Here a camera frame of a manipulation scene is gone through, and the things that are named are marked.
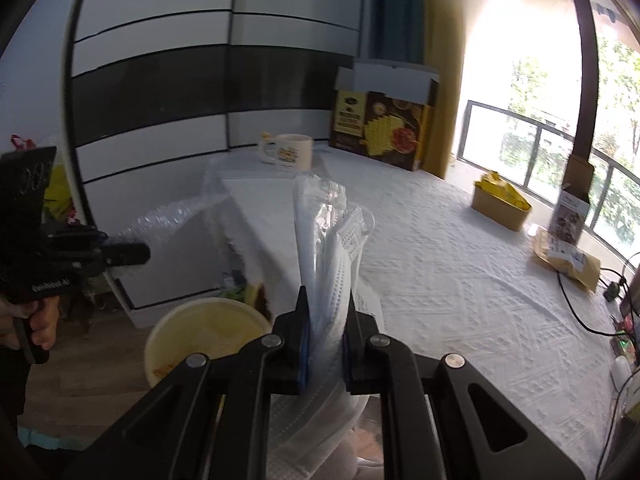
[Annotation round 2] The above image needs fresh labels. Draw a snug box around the cream round waste bin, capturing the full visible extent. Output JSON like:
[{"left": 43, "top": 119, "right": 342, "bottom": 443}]
[{"left": 144, "top": 297, "right": 273, "bottom": 388}]

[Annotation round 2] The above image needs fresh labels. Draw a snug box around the clear pack of face masks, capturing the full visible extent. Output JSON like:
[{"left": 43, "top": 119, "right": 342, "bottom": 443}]
[{"left": 270, "top": 175, "right": 383, "bottom": 480}]

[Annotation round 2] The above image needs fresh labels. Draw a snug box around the white printed paper cup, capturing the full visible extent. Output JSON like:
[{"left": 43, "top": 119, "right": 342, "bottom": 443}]
[{"left": 257, "top": 132, "right": 313, "bottom": 171}]

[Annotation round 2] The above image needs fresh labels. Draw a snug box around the brown yellow cardboard box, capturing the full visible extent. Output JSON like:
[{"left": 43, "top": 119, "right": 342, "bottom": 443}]
[{"left": 328, "top": 58, "right": 441, "bottom": 173}]

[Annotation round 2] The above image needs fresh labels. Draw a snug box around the white round device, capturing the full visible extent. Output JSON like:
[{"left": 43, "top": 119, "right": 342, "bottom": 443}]
[{"left": 611, "top": 355, "right": 633, "bottom": 391}]

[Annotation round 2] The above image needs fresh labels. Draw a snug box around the white paper sheet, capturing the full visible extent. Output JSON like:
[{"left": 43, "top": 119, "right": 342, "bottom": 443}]
[{"left": 350, "top": 284, "right": 387, "bottom": 333}]

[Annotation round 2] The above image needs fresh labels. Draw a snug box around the cardboard tray with yellow wrappers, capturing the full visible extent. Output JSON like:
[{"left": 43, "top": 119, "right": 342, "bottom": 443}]
[{"left": 471, "top": 182, "right": 533, "bottom": 233}]

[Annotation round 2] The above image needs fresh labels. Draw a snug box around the black cable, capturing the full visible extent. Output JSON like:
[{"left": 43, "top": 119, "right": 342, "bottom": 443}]
[{"left": 556, "top": 267, "right": 640, "bottom": 337}]

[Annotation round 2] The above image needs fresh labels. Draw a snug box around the small crumpled yellow bag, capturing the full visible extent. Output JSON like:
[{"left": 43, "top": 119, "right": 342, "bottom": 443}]
[{"left": 477, "top": 171, "right": 532, "bottom": 211}]

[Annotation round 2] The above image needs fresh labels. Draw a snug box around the tall narrow cardboard box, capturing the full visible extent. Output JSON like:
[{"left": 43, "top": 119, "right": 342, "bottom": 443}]
[{"left": 547, "top": 154, "right": 608, "bottom": 246}]

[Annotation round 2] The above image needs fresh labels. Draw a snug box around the kraft paper envelope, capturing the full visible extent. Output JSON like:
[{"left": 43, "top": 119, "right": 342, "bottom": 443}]
[{"left": 531, "top": 227, "right": 601, "bottom": 292}]

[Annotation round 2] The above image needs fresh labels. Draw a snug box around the yellow bag with red handle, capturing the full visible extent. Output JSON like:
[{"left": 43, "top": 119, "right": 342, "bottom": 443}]
[{"left": 10, "top": 132, "right": 77, "bottom": 222}]

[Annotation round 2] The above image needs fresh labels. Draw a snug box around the person's left hand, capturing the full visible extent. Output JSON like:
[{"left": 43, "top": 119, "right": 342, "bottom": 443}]
[{"left": 0, "top": 292, "right": 62, "bottom": 352}]

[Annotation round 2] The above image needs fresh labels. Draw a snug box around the grey balcony railing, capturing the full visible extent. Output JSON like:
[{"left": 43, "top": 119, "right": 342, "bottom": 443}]
[{"left": 460, "top": 100, "right": 640, "bottom": 261}]

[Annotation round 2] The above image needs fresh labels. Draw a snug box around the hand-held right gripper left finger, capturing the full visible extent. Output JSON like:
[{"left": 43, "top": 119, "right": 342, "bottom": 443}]
[{"left": 62, "top": 285, "right": 308, "bottom": 480}]

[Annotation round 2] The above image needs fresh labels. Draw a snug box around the teal curtain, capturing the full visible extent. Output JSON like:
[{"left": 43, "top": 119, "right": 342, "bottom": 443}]
[{"left": 370, "top": 0, "right": 426, "bottom": 66}]

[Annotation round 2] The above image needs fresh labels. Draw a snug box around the yellow curtain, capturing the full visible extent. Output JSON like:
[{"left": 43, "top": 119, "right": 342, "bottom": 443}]
[{"left": 422, "top": 0, "right": 466, "bottom": 181}]

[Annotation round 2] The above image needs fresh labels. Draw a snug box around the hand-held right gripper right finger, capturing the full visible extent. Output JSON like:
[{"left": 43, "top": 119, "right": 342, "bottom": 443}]
[{"left": 344, "top": 290, "right": 586, "bottom": 480}]

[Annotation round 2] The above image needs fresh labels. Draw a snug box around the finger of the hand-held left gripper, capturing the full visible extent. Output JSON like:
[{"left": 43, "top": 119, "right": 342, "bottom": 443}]
[{"left": 101, "top": 241, "right": 151, "bottom": 270}]

